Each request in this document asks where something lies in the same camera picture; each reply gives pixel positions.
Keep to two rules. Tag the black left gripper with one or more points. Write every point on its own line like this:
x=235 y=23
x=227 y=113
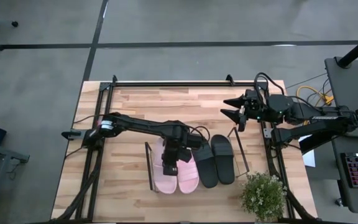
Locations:
x=174 y=155

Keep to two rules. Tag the potted green plant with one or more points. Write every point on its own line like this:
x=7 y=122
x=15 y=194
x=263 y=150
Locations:
x=263 y=197

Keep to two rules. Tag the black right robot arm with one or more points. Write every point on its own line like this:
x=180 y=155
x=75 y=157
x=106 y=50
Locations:
x=315 y=118

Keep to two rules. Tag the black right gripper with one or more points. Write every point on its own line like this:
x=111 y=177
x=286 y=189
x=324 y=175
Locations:
x=255 y=107

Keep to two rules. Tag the pink slide sandal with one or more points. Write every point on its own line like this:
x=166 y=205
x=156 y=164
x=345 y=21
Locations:
x=188 y=179
x=163 y=183

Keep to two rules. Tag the black metal rig frame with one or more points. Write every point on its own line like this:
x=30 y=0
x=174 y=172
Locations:
x=179 y=84

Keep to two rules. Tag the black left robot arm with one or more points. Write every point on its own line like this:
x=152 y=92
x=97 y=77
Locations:
x=148 y=126

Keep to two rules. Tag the grey desk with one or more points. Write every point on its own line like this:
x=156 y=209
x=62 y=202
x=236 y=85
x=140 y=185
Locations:
x=350 y=87
x=353 y=199

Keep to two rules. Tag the black slide sandal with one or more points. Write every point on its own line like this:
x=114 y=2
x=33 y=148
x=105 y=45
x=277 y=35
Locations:
x=207 y=171
x=224 y=161

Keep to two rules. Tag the black pole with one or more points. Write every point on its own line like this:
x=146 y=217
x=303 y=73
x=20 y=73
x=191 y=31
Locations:
x=357 y=49

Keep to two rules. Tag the white paper sheet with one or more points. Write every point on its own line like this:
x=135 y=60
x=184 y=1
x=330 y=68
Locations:
x=309 y=157

